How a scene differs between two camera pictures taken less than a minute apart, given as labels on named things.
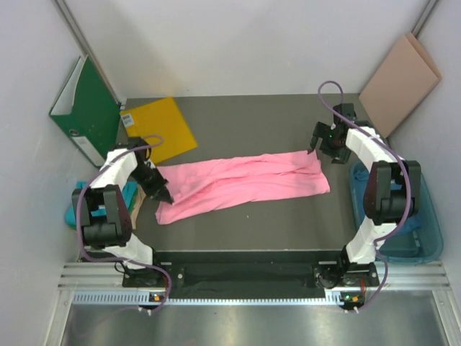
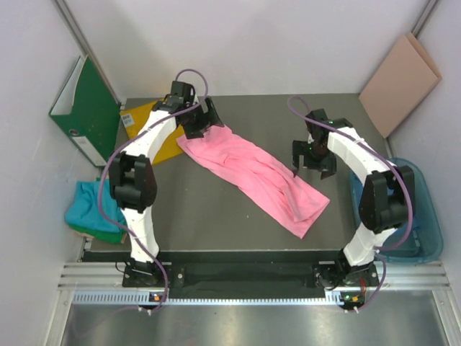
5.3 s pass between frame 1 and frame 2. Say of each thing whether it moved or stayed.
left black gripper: moved
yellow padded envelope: stayed
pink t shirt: moved
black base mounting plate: stayed
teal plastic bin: stayed
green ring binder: stayed
